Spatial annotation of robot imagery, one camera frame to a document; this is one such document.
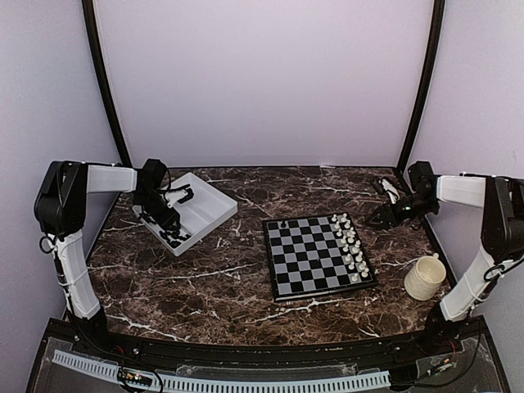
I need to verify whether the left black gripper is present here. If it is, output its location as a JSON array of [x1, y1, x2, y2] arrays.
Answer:
[[134, 190, 181, 231]]

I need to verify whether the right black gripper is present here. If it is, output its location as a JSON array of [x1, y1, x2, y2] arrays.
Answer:
[[365, 192, 437, 230]]

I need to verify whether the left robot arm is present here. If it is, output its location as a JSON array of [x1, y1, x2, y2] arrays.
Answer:
[[34, 159, 180, 321]]

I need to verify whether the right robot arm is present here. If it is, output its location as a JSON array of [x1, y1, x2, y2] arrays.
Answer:
[[365, 161, 523, 355]]

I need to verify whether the white chess pieces row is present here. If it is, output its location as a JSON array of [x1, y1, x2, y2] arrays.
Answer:
[[330, 213, 372, 284]]

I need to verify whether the black pieces pile in tray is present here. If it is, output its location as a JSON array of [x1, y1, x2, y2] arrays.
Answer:
[[160, 231, 192, 249]]

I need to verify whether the black white chess board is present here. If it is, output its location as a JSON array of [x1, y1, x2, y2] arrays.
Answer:
[[263, 212, 377, 302]]

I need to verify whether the white plastic tray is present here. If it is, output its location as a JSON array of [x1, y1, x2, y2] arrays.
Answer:
[[132, 173, 237, 256]]

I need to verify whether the cream ribbed mug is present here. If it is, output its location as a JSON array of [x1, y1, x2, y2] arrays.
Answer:
[[404, 253, 446, 301]]

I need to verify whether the white cable duct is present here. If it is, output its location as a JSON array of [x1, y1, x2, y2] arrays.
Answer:
[[52, 350, 391, 392]]

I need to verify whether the black front rail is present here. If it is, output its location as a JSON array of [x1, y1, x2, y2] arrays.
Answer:
[[32, 317, 490, 373]]

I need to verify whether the right black frame post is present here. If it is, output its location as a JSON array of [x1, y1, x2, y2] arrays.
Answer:
[[396, 0, 445, 173]]

